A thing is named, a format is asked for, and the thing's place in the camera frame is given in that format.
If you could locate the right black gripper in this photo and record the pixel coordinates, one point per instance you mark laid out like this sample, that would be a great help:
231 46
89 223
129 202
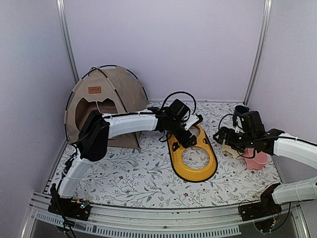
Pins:
223 131

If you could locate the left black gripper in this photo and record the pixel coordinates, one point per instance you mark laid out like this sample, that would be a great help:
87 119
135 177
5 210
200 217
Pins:
183 140

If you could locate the cream pet bowl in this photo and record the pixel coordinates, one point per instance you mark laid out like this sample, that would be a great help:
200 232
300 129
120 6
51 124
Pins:
228 149

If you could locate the yellow pet bowl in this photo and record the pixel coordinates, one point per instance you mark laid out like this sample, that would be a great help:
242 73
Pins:
197 163

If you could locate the pink pet bowl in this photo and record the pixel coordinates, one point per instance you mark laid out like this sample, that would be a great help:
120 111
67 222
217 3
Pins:
255 160

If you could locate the black tent pole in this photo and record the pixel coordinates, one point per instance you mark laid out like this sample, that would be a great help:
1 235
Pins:
107 78
136 79

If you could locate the pink checkered cushion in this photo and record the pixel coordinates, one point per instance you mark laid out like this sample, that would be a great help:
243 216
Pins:
105 107

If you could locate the beige fabric pet tent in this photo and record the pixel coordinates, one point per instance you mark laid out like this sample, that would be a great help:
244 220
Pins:
111 89

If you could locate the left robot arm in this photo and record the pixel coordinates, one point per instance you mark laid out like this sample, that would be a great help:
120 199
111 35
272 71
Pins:
91 147

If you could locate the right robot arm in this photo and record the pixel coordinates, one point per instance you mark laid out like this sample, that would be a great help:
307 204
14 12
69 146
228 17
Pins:
249 133

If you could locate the dark blue mug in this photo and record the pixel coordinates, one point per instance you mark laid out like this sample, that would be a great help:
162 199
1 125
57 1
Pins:
240 109

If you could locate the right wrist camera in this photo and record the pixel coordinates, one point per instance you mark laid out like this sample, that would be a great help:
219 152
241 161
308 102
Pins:
237 124

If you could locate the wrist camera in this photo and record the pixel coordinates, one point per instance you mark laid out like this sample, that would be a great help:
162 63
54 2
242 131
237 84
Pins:
237 124
193 120

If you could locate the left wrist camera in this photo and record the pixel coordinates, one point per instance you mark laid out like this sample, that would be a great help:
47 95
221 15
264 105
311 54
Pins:
193 120

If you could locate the front aluminium rail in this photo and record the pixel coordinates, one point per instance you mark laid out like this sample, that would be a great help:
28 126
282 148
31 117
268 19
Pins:
124 222

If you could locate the right aluminium frame post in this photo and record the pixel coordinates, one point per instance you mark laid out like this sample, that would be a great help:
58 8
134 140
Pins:
259 50

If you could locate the aluminium frame post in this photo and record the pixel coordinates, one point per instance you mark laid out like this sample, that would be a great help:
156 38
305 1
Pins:
259 50
66 36

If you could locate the left aluminium frame post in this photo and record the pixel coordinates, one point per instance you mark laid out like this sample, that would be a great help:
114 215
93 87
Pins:
66 36

